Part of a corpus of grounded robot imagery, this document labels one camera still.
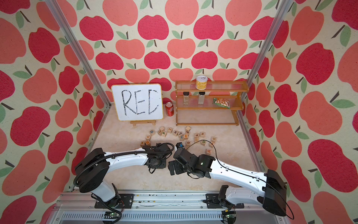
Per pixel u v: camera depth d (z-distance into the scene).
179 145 0.69
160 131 1.01
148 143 0.95
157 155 0.64
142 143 0.95
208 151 0.91
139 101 0.98
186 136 0.98
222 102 0.95
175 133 1.01
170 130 1.02
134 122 1.04
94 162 0.45
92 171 0.44
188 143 0.95
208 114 1.15
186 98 0.96
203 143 0.95
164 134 1.01
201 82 0.88
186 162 0.56
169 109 1.07
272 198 0.39
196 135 0.98
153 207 0.73
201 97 0.96
